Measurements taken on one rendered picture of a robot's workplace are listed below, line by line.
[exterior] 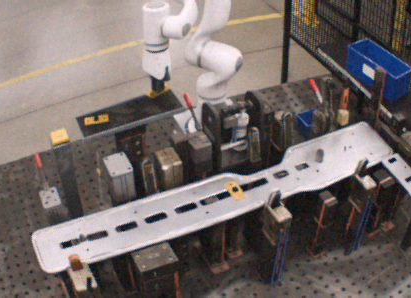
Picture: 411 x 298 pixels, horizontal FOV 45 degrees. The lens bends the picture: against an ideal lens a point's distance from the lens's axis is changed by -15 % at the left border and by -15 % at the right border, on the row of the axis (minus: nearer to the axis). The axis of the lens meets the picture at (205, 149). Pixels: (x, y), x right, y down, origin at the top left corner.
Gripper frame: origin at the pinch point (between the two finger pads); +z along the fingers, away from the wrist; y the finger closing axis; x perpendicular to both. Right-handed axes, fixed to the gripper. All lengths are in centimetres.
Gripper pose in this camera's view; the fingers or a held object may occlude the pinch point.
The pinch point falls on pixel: (157, 84)
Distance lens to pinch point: 188.7
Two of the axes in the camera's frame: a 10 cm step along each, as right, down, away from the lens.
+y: 6.8, 4.7, -5.6
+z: 0.0, 7.6, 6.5
